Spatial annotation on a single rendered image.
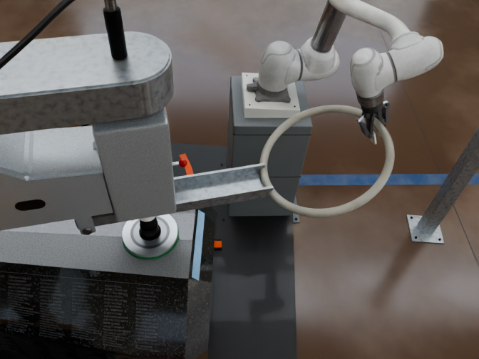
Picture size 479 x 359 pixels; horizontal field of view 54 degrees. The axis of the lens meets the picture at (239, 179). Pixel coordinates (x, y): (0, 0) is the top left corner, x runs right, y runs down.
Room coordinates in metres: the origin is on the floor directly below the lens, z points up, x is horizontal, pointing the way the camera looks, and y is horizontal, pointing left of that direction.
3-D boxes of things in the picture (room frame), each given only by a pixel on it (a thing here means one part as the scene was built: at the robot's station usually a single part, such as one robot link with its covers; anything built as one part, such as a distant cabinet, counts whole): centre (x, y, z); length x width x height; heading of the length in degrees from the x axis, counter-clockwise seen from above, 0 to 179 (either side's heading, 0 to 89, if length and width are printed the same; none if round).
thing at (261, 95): (1.88, -0.11, 0.89); 0.22 x 0.18 x 0.06; 97
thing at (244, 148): (1.89, -0.12, 0.40); 0.50 x 0.50 x 0.80; 7
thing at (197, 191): (1.00, 0.22, 1.09); 0.69 x 0.19 x 0.05; 107
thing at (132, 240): (0.96, 0.33, 0.88); 0.21 x 0.21 x 0.01
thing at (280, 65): (1.89, -0.14, 1.03); 0.18 x 0.16 x 0.22; 107
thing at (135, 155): (0.94, 0.40, 1.32); 0.36 x 0.22 x 0.45; 107
